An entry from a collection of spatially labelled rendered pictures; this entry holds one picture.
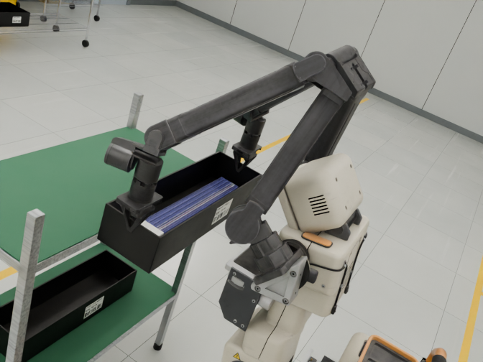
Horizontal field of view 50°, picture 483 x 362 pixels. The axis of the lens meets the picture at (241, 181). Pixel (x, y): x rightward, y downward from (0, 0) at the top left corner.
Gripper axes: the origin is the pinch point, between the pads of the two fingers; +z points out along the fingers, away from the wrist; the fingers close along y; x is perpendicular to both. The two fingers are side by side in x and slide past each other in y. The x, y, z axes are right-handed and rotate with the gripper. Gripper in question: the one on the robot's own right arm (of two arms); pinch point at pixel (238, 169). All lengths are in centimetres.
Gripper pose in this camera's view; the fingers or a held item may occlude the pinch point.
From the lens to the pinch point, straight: 174.7
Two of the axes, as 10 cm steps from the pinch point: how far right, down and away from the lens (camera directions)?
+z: -3.1, 8.4, 4.5
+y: -4.6, 2.9, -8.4
